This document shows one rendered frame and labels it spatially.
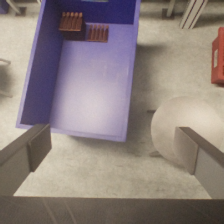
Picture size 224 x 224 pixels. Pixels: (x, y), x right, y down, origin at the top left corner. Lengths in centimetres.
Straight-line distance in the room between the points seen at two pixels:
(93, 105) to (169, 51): 61
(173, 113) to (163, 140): 13
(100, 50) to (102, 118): 35
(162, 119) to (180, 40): 61
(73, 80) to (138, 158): 56
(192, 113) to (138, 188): 51
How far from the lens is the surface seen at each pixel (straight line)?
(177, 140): 17
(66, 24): 89
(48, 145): 17
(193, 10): 113
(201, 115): 80
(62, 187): 110
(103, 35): 91
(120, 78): 81
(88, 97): 81
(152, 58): 111
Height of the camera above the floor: 98
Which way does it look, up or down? 79 degrees down
